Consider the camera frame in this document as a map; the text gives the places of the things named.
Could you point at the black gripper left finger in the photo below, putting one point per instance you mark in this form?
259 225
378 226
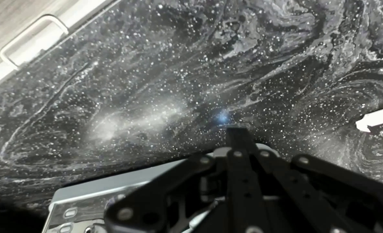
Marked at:
240 195

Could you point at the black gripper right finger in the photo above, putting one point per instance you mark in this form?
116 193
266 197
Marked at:
328 195

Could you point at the white lower cabinets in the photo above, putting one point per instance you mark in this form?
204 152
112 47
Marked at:
79 14

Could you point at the small white flat strip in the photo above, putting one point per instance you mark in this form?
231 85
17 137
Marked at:
376 118

